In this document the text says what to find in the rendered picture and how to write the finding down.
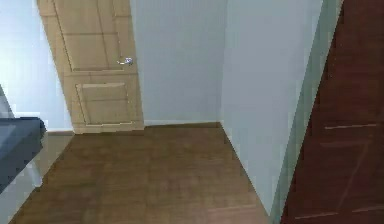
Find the dark red wooden door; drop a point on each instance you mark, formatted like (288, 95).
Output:
(346, 133)

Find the light wooden room door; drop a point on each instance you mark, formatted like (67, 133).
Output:
(93, 50)

